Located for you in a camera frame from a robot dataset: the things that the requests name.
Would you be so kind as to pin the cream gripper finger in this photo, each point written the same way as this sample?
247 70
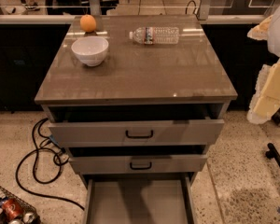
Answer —
260 31
266 100

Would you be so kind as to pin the clear plastic water bottle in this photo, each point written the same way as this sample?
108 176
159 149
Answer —
155 35

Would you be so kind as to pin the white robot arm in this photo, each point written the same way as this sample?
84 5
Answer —
273 40

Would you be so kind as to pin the grey drawer cabinet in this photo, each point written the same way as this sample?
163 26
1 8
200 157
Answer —
138 83

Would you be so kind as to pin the grey bottom drawer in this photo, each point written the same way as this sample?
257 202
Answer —
140 199

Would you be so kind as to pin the grey drawer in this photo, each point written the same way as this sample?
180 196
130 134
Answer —
137 133
143 164
140 199

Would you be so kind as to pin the grey middle drawer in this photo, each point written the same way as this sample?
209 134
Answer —
143 164

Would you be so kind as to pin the grey top drawer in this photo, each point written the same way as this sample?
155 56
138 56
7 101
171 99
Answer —
137 133

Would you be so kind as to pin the black floor bar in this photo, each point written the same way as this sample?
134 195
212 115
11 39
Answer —
272 153

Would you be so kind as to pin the white ceramic bowl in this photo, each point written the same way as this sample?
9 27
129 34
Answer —
90 50

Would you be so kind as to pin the orange fruit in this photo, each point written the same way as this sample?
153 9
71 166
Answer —
88 23

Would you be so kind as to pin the silver can top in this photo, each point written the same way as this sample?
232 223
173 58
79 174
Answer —
28 218

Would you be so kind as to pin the red soda can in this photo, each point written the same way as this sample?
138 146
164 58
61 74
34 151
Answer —
12 209

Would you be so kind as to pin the black wire basket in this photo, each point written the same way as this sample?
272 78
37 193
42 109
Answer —
4 195

